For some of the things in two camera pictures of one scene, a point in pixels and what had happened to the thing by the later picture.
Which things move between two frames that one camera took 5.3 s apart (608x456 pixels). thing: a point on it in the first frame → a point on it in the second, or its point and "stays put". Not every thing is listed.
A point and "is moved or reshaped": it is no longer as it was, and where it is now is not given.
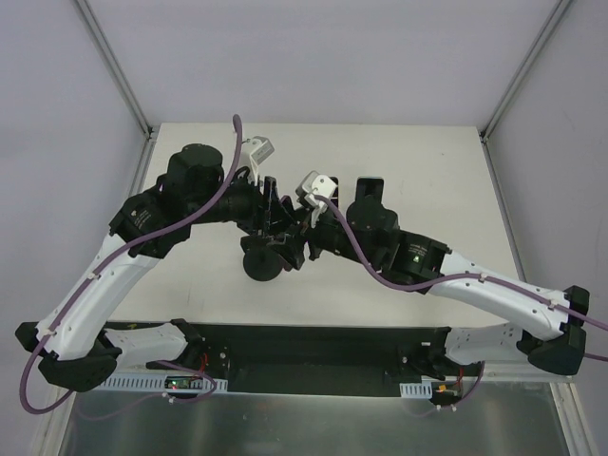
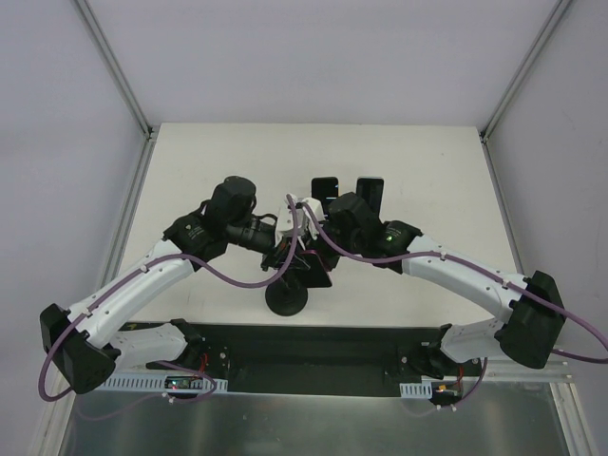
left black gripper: (265, 209) → (274, 256)
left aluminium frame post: (92, 24) stays put
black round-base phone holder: (261, 261) is moved or reshaped
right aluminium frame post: (526, 66) stays put
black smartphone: (370, 189) stays put
